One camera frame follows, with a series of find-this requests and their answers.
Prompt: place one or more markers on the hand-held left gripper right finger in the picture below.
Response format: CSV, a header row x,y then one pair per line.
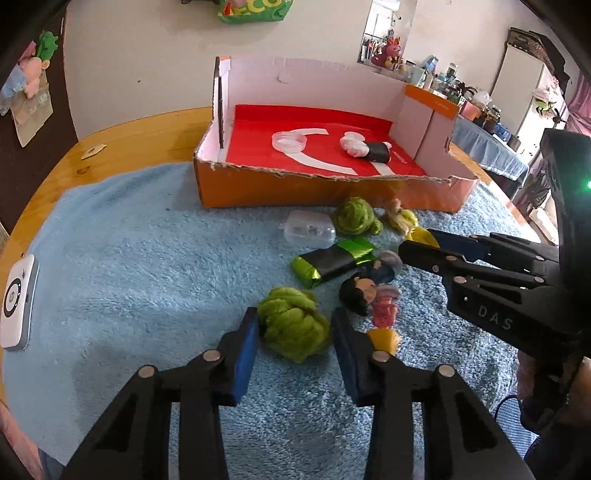
x,y
344,362

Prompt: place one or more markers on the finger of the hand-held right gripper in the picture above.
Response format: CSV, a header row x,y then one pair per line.
x,y
457,243
425,256

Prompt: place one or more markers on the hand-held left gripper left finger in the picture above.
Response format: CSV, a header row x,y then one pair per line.
x,y
244,357

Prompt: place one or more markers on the yellow plastic cap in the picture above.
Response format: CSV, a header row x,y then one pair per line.
x,y
422,235
385,341

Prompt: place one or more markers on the blonde doll figurine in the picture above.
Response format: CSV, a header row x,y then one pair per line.
x,y
401,219

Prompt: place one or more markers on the large green yarn ball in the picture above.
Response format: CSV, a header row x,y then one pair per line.
x,y
295,323

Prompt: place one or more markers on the small green yarn ball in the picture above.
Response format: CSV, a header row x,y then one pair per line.
x,y
353,217

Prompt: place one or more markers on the clear plastic case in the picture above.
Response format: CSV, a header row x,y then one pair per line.
x,y
309,229

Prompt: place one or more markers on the orange cardboard box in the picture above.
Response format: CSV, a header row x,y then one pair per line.
x,y
323,190

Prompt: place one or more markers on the dark blue figurine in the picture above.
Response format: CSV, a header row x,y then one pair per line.
x,y
383,272

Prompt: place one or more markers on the pink figurine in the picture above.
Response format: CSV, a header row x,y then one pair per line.
x,y
385,309

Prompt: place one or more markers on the black-haired figurine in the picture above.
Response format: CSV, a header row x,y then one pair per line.
x,y
355,295

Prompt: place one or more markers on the green and black foil packet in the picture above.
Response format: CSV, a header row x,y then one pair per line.
x,y
330,264

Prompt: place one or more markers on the table with blue cloth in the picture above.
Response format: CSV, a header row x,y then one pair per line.
x,y
485,147

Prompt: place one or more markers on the white and black cloth bundle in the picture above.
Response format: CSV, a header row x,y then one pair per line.
x,y
356,145

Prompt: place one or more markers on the light blue fluffy blanket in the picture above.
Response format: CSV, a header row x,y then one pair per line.
x,y
138,277

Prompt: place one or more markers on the cluster of jars and bottles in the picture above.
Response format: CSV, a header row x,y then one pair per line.
x,y
452,85

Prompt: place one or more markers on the green hanging ornament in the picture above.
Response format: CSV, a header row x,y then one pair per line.
x,y
545,105

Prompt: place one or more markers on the white refrigerator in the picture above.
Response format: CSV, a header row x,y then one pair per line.
x,y
521,87

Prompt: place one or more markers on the pink curtain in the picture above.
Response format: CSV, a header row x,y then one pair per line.
x,y
581,106

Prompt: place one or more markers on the clear round plastic lid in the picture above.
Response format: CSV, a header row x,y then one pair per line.
x,y
288,141

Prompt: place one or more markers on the magenta plush toy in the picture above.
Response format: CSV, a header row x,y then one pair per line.
x,y
387,51

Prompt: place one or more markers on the dark patterned bag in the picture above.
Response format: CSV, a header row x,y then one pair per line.
x,y
535,46

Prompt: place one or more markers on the white handheld device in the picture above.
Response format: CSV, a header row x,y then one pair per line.
x,y
18,300

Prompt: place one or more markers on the small beige tag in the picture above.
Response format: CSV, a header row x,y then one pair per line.
x,y
93,151

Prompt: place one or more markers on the green plastic bag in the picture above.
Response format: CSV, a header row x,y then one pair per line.
x,y
254,11

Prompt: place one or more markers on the pale pink plush toy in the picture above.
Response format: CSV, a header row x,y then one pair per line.
x,y
31,76

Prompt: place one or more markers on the green plush toy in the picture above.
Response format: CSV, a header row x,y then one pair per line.
x,y
47,46

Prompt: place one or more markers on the wall mirror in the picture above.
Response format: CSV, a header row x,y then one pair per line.
x,y
381,18

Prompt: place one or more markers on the hanging wall pouch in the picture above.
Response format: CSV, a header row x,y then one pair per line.
x,y
30,115

